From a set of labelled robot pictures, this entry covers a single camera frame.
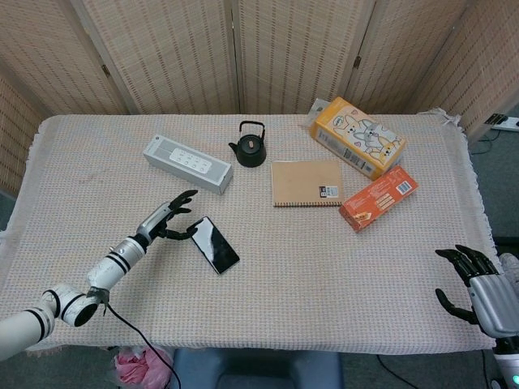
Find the woven folding screen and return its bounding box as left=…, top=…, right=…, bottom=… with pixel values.
left=0, top=0, right=519, bottom=195

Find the long grey cardboard box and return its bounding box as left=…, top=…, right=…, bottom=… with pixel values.
left=142, top=135, right=235, bottom=196

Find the grey fuzzy item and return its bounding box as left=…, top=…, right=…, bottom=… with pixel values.
left=500, top=253, right=519, bottom=284

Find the brown spiral notebook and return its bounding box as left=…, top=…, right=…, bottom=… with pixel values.
left=270, top=160, right=345, bottom=209

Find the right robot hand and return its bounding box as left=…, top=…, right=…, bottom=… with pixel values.
left=434, top=244, right=519, bottom=340

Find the white power strip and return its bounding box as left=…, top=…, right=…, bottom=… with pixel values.
left=488, top=113, right=519, bottom=133

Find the orange snack box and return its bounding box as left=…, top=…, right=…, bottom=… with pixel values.
left=338, top=165, right=419, bottom=233

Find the black teapot with handle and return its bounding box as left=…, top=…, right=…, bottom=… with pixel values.
left=228, top=120, right=268, bottom=168

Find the black smartphone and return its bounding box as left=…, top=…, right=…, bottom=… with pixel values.
left=188, top=216, right=241, bottom=276

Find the beige woven tablecloth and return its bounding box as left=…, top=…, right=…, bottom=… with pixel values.
left=0, top=107, right=502, bottom=357

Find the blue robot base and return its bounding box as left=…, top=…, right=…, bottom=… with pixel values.
left=172, top=348, right=344, bottom=389

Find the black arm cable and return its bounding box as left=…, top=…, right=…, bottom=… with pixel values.
left=86, top=285, right=182, bottom=389

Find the yellow cartoon dog box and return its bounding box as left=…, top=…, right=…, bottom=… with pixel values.
left=310, top=96, right=408, bottom=182

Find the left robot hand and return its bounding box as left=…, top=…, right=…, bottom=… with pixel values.
left=135, top=189, right=200, bottom=247

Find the pink plastic bag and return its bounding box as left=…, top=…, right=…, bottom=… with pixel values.
left=114, top=346, right=174, bottom=389

